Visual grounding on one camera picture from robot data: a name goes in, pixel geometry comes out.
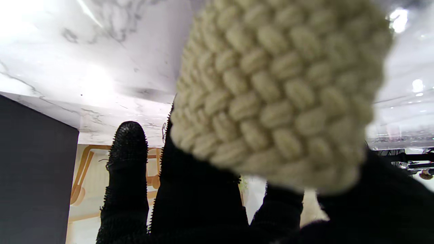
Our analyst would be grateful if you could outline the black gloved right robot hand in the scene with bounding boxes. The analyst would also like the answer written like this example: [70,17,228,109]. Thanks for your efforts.
[96,102,434,244]

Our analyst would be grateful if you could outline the beige woven belt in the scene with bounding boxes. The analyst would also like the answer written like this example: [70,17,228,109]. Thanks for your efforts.
[170,0,394,195]

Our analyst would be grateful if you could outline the black storage box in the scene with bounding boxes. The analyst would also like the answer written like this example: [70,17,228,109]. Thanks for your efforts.
[0,94,79,244]

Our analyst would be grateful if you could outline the printed room scene backdrop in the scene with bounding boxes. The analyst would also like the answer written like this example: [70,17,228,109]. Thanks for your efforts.
[64,144,329,244]

